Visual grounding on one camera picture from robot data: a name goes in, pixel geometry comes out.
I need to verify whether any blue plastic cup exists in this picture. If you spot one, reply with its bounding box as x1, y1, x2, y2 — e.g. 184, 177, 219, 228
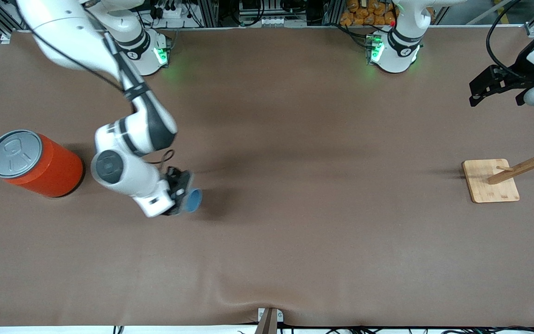
181, 188, 203, 214

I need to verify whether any wooden cup rack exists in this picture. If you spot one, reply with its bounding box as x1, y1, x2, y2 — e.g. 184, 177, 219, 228
462, 128, 534, 204

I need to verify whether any brown table mat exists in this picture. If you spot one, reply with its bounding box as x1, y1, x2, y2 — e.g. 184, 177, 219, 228
0, 26, 534, 328

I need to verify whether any orange can with grey lid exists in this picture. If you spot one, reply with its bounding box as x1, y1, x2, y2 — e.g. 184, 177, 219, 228
0, 129, 84, 199

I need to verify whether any orange packaged snacks pile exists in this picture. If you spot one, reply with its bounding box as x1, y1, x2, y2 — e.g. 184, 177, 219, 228
340, 0, 397, 27

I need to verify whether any white power strip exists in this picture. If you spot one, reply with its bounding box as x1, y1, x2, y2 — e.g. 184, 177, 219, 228
153, 4, 189, 19

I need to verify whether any white connector strip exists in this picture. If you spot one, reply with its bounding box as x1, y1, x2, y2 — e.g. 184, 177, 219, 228
257, 16, 295, 26

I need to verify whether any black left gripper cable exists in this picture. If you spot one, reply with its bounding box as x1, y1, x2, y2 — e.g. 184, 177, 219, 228
486, 0, 527, 77

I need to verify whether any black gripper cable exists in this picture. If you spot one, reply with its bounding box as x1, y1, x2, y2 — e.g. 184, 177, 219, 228
486, 0, 527, 77
17, 14, 176, 168

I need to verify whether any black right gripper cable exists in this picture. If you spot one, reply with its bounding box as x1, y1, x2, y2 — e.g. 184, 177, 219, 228
17, 14, 176, 168

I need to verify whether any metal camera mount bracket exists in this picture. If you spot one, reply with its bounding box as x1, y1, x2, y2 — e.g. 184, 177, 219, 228
258, 308, 284, 334

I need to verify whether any aluminium frame post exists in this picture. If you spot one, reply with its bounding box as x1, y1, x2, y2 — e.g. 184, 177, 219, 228
323, 0, 342, 26
202, 0, 219, 27

